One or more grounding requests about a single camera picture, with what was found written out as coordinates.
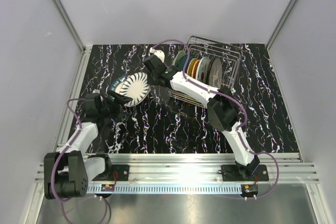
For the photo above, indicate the white watermelon pattern plate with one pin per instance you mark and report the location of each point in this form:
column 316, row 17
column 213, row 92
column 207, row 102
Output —
column 201, row 72

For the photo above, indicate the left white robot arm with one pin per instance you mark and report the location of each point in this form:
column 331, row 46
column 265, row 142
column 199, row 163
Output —
column 66, row 173

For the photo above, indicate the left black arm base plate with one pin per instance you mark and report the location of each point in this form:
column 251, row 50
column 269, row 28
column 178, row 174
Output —
column 118, row 171

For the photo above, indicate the small circuit board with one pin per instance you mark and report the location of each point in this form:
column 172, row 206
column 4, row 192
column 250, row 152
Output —
column 250, row 189
column 107, row 187

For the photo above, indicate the right aluminium frame post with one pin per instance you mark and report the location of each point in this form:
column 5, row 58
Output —
column 281, row 22

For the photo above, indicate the teal square plate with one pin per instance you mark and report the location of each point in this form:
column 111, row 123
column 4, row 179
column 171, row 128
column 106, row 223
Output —
column 182, row 62

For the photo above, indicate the white blue striped plate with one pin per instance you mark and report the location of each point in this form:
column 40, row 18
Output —
column 135, row 87

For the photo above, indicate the metal wire dish rack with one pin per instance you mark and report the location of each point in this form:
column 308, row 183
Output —
column 199, row 47

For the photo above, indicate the left small circuit board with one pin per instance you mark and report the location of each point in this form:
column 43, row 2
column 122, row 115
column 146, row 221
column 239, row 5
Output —
column 107, row 187

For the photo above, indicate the right small circuit board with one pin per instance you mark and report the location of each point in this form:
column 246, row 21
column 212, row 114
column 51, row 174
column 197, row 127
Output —
column 250, row 189

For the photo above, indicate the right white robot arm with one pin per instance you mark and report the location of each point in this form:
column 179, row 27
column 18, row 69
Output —
column 222, row 110

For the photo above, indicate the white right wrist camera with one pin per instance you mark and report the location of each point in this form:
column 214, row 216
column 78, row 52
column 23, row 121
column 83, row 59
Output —
column 159, row 53

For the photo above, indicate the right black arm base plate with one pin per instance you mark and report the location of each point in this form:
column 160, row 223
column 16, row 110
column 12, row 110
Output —
column 235, row 173

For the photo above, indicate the white green rimmed lettered plate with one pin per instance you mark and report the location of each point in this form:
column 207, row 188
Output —
column 117, row 84

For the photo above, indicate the left aluminium frame post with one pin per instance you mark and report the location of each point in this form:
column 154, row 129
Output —
column 69, row 24

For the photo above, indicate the mint green flower plate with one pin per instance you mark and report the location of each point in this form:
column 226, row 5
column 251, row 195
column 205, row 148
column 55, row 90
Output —
column 179, row 55

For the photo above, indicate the aluminium frame post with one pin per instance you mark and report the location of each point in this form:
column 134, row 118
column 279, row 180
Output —
column 281, row 22
column 69, row 24

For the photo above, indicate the orange woven basket plate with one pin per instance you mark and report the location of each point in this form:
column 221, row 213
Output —
column 195, row 68

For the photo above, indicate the grey reindeer pattern plate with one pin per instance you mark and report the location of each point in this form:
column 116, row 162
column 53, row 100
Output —
column 215, row 73

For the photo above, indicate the white slotted cable duct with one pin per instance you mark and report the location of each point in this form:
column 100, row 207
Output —
column 227, row 189

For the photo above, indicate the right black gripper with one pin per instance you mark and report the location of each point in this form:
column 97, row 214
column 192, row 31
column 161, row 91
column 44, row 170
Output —
column 149, row 81

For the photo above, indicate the yellow woven pattern plate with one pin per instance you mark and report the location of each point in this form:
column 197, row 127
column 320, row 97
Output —
column 190, row 67

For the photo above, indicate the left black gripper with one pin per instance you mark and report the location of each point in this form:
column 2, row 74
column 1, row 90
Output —
column 117, row 98

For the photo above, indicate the aluminium mounting rail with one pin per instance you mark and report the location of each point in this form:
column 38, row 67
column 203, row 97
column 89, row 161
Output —
column 203, row 168

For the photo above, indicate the dark blue glazed plate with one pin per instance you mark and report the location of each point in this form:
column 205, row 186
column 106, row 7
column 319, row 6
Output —
column 208, row 71

